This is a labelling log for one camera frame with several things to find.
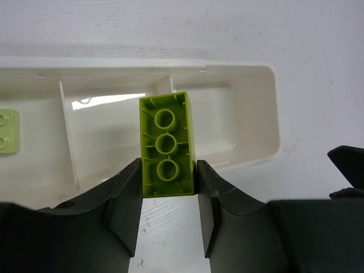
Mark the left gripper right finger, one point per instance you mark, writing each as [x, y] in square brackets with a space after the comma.
[243, 234]

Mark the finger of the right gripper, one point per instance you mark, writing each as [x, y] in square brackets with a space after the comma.
[349, 161]

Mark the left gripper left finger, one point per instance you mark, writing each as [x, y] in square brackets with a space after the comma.
[93, 232]

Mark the lime green 2x4 lego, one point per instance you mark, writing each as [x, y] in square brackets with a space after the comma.
[167, 146]

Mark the white three-compartment tray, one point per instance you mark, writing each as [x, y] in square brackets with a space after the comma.
[69, 124]

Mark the lime green 2x2 lego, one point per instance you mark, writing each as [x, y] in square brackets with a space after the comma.
[10, 131]

